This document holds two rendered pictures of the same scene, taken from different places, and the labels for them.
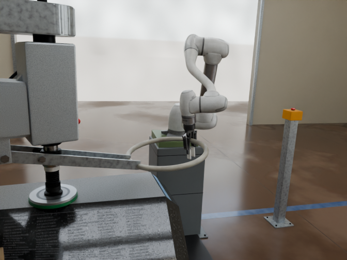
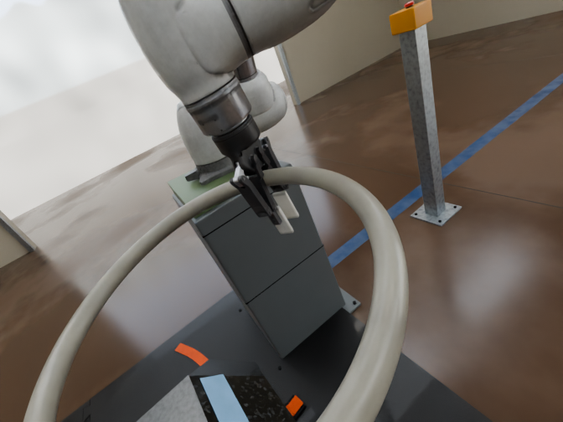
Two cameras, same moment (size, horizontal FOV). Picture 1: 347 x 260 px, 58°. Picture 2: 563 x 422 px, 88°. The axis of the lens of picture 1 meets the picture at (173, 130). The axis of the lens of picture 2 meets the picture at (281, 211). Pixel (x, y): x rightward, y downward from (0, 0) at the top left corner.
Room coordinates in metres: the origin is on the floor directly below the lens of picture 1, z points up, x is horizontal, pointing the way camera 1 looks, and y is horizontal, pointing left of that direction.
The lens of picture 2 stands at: (1.43, -0.07, 1.18)
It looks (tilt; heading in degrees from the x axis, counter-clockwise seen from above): 29 degrees down; 354
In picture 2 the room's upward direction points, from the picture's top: 24 degrees counter-clockwise
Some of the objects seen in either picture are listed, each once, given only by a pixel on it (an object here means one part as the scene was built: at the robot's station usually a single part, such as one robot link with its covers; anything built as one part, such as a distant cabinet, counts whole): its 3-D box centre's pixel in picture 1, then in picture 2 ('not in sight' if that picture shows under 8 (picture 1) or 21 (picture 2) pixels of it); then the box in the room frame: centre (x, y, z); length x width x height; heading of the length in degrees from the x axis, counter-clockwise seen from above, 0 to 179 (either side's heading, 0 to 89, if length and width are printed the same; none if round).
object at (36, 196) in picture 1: (53, 194); not in sight; (1.36, 0.56, 0.84); 0.21 x 0.21 x 0.01
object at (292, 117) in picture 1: (285, 168); (424, 127); (2.68, -1.03, 0.54); 0.20 x 0.20 x 1.09; 16
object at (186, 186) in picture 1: (174, 184); (265, 253); (2.54, -0.03, 0.40); 0.50 x 0.50 x 0.80; 14
